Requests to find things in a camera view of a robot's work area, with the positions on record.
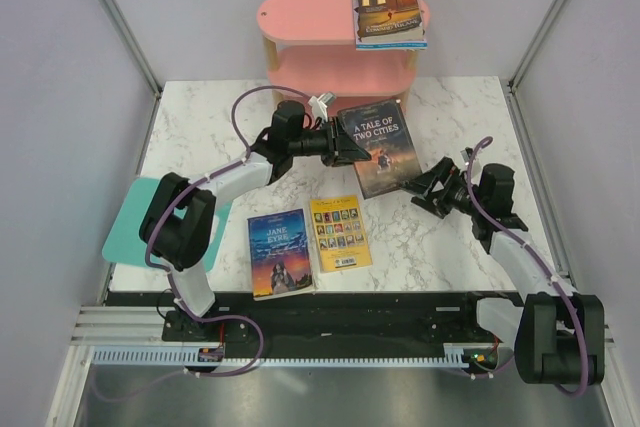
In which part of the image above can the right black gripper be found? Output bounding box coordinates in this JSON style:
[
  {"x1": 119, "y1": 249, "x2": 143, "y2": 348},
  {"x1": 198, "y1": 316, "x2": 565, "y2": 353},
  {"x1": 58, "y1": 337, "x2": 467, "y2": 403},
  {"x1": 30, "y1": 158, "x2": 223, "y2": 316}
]
[{"x1": 398, "y1": 156, "x2": 486, "y2": 219}]

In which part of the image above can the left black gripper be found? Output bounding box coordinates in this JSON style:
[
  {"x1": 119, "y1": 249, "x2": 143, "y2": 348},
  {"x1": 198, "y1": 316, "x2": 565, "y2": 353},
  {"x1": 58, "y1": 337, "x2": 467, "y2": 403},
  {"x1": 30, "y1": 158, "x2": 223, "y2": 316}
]
[{"x1": 289, "y1": 116, "x2": 371, "y2": 168}]

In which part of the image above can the Tale of Two Cities book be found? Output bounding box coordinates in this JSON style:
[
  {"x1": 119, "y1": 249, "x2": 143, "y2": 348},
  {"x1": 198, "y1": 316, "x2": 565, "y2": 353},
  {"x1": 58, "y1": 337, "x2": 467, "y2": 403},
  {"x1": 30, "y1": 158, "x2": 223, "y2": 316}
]
[{"x1": 338, "y1": 99, "x2": 422, "y2": 199}]

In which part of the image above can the dog picture book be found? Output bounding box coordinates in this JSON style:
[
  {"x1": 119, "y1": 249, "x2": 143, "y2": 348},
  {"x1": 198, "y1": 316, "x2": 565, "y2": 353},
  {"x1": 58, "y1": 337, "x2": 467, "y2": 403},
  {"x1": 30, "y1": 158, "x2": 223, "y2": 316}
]
[{"x1": 350, "y1": 0, "x2": 430, "y2": 52}]

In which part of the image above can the Jane Eyre book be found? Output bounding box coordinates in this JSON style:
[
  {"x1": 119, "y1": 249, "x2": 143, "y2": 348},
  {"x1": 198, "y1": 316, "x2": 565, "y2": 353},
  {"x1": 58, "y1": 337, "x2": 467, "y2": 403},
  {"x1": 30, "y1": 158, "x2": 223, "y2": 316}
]
[{"x1": 247, "y1": 209, "x2": 315, "y2": 301}]

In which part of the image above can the brown Edward Tulane book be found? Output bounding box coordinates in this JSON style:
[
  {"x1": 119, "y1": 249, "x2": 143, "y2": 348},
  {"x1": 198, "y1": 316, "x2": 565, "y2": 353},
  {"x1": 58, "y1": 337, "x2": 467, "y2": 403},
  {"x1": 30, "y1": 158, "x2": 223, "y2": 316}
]
[{"x1": 355, "y1": 0, "x2": 427, "y2": 46}]

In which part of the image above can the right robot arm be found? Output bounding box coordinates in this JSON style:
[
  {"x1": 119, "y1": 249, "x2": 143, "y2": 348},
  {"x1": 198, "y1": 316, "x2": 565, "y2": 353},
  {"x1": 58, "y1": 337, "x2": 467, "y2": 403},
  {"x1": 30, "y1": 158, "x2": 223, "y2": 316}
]
[{"x1": 401, "y1": 157, "x2": 605, "y2": 392}]

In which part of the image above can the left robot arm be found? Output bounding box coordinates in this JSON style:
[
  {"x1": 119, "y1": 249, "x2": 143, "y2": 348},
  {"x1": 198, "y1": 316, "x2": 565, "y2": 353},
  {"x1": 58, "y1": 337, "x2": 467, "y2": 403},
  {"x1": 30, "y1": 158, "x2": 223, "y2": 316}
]
[{"x1": 139, "y1": 100, "x2": 371, "y2": 340}]

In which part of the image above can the yellow paperback book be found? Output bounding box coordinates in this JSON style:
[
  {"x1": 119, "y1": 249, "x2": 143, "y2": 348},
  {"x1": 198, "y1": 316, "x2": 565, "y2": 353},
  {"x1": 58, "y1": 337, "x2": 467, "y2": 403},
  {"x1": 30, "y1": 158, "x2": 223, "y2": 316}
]
[{"x1": 310, "y1": 195, "x2": 373, "y2": 273}]

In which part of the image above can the pink three-tier shelf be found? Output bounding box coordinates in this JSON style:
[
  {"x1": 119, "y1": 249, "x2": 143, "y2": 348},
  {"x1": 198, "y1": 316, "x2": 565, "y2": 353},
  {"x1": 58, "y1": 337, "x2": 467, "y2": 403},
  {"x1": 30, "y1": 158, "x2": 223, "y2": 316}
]
[{"x1": 256, "y1": 0, "x2": 418, "y2": 109}]

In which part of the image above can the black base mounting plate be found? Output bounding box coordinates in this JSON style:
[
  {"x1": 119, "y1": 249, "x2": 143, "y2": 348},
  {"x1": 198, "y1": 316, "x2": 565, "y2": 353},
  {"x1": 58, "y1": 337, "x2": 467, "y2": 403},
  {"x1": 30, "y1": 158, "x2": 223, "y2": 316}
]
[{"x1": 162, "y1": 291, "x2": 522, "y2": 348}]

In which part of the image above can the teal plastic file folder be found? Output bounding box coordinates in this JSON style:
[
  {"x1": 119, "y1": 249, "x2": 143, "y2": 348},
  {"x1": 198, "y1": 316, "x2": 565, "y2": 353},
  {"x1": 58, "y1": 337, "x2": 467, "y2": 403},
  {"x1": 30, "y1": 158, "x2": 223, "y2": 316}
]
[{"x1": 102, "y1": 177, "x2": 232, "y2": 272}]

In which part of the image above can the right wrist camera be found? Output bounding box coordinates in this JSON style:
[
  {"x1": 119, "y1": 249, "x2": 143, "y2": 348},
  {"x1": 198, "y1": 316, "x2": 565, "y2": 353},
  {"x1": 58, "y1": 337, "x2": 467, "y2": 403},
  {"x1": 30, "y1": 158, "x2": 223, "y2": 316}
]
[{"x1": 460, "y1": 147, "x2": 473, "y2": 167}]

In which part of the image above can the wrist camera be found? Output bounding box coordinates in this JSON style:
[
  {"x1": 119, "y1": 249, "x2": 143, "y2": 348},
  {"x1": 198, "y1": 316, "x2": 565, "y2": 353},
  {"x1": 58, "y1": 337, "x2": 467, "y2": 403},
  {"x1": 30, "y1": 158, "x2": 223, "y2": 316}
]
[
  {"x1": 308, "y1": 92, "x2": 336, "y2": 122},
  {"x1": 460, "y1": 147, "x2": 473, "y2": 167}
]

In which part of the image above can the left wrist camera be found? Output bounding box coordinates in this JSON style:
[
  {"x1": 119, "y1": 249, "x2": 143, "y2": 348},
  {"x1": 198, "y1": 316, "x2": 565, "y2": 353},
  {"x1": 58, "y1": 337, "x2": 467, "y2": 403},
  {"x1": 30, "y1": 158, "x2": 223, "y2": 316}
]
[{"x1": 308, "y1": 92, "x2": 336, "y2": 122}]

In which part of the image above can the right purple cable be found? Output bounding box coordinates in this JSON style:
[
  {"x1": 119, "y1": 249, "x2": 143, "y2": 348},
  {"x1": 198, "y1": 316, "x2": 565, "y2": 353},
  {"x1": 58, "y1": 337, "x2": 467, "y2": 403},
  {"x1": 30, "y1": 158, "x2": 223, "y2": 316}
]
[{"x1": 462, "y1": 135, "x2": 599, "y2": 396}]

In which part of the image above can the purple cable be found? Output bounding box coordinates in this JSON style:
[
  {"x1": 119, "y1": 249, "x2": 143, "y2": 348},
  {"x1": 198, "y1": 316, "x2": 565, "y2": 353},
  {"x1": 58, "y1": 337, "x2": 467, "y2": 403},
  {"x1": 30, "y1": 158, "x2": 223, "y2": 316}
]
[
  {"x1": 462, "y1": 135, "x2": 599, "y2": 396},
  {"x1": 143, "y1": 86, "x2": 266, "y2": 378}
]

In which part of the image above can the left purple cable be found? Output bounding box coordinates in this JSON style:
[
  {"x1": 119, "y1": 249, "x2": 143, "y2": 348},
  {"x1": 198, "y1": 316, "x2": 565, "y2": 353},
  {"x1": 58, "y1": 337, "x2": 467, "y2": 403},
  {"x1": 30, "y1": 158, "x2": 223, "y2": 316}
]
[{"x1": 143, "y1": 86, "x2": 266, "y2": 378}]

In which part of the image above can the white slotted cable duct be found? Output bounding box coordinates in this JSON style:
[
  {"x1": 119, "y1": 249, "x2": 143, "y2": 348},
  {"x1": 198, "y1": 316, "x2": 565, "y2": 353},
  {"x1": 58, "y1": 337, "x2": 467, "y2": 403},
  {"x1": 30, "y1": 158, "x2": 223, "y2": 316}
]
[{"x1": 92, "y1": 344, "x2": 499, "y2": 368}]

